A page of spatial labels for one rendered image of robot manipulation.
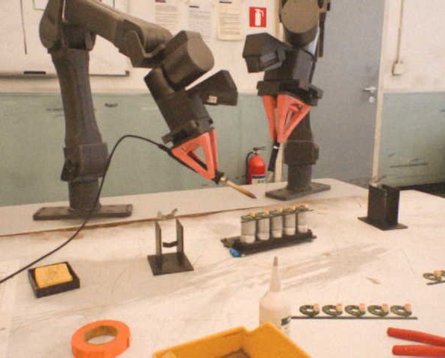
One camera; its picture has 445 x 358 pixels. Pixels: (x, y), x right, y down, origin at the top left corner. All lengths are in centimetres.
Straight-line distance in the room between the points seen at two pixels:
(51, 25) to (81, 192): 34
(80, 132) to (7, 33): 233
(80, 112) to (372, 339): 68
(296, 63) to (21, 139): 269
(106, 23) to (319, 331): 61
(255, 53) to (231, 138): 284
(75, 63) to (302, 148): 56
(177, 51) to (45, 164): 262
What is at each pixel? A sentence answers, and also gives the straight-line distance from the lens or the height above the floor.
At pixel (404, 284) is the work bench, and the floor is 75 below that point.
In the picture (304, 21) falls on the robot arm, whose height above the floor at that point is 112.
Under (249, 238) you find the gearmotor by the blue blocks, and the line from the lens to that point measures 72.
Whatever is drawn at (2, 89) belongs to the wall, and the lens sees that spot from 325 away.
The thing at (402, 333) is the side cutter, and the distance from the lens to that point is 54.
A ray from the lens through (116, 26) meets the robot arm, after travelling 80.
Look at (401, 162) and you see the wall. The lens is 453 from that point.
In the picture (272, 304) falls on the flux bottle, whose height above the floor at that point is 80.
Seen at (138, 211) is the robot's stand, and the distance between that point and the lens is 100.
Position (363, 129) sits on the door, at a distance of 412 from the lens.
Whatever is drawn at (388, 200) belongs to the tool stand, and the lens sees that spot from 95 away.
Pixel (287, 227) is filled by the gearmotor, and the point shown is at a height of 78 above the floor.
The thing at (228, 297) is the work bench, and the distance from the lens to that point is 60.
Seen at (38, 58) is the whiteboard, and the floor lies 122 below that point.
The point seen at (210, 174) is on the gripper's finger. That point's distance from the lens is 73.
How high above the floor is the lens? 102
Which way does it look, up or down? 10 degrees down
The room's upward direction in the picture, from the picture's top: straight up
